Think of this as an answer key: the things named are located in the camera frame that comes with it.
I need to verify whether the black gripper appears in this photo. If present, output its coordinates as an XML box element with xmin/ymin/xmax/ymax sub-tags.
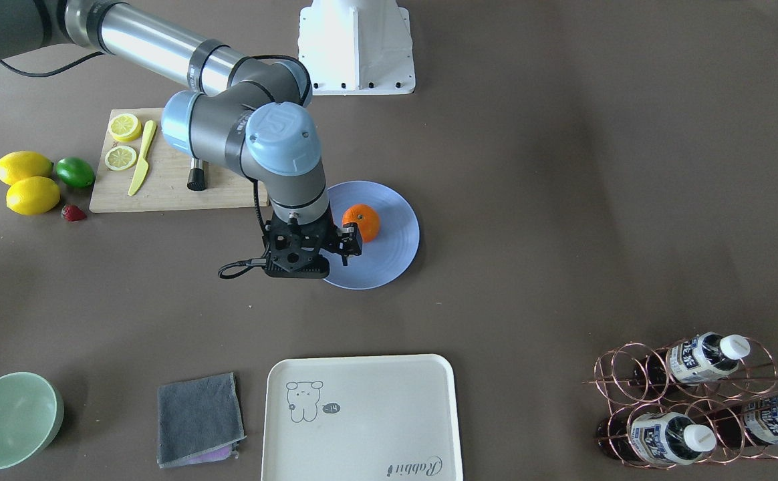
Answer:
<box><xmin>263</xmin><ymin>212</ymin><xmax>364</xmax><ymax>278</ymax></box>

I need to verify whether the orange fruit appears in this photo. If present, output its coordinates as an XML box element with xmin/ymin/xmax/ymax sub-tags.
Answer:
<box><xmin>342</xmin><ymin>203</ymin><xmax>381</xmax><ymax>243</ymax></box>

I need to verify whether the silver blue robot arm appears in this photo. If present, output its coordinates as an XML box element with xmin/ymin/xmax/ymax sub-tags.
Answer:
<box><xmin>0</xmin><ymin>1</ymin><xmax>364</xmax><ymax>278</ymax></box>

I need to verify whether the blue plate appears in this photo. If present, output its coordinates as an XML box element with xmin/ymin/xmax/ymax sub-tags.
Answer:
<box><xmin>324</xmin><ymin>180</ymin><xmax>420</xmax><ymax>290</ymax></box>

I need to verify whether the silver black-tipped cylinder tool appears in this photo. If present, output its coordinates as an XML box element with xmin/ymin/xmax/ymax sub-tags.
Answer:
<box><xmin>186</xmin><ymin>156</ymin><xmax>208</xmax><ymax>192</ymax></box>

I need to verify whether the cream rectangular tray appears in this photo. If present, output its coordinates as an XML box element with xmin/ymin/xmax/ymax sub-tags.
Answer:
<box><xmin>261</xmin><ymin>353</ymin><xmax>465</xmax><ymax>480</ymax></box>

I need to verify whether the wooden cutting board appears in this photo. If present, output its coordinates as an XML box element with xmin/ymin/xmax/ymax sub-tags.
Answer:
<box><xmin>90</xmin><ymin>126</ymin><xmax>254</xmax><ymax>213</ymax></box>

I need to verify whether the yellow plastic knife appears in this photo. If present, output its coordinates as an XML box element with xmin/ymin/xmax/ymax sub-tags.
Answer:
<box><xmin>128</xmin><ymin>120</ymin><xmax>158</xmax><ymax>196</ymax></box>

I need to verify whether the grey folded cloth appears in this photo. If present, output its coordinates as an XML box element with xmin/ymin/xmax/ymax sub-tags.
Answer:
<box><xmin>156</xmin><ymin>372</ymin><xmax>246</xmax><ymax>469</ymax></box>

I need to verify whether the lemon slice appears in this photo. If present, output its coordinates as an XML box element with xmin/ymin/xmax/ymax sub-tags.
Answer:
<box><xmin>103</xmin><ymin>145</ymin><xmax>138</xmax><ymax>171</ymax></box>
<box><xmin>108</xmin><ymin>113</ymin><xmax>144</xmax><ymax>142</ymax></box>

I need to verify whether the red strawberry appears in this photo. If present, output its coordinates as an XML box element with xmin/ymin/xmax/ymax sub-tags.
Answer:
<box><xmin>60</xmin><ymin>204</ymin><xmax>88</xmax><ymax>222</ymax></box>

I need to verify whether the green lime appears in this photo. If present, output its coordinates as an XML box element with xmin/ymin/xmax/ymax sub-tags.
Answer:
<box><xmin>55</xmin><ymin>156</ymin><xmax>96</xmax><ymax>188</ymax></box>

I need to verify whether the yellow lemon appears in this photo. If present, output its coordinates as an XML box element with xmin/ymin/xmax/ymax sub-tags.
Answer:
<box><xmin>6</xmin><ymin>176</ymin><xmax>60</xmax><ymax>216</ymax></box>
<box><xmin>0</xmin><ymin>150</ymin><xmax>53</xmax><ymax>186</ymax></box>

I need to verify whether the green bowl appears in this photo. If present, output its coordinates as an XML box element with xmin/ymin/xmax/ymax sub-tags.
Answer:
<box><xmin>0</xmin><ymin>372</ymin><xmax>64</xmax><ymax>470</ymax></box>

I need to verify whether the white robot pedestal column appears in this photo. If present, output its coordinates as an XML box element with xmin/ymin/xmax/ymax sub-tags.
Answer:
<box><xmin>298</xmin><ymin>1</ymin><xmax>416</xmax><ymax>96</ymax></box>

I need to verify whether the copper wire bottle rack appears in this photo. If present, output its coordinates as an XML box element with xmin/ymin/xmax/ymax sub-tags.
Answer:
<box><xmin>591</xmin><ymin>340</ymin><xmax>778</xmax><ymax>470</ymax></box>

